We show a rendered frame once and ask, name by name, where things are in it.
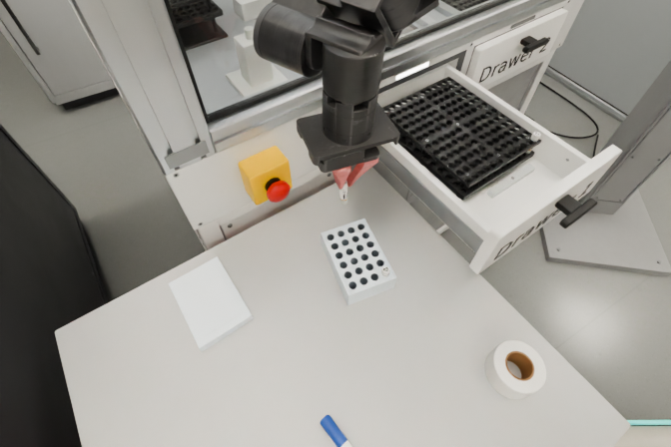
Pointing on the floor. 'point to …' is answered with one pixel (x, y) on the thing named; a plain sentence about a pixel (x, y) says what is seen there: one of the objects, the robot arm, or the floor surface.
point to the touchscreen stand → (622, 197)
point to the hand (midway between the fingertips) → (343, 180)
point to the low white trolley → (325, 349)
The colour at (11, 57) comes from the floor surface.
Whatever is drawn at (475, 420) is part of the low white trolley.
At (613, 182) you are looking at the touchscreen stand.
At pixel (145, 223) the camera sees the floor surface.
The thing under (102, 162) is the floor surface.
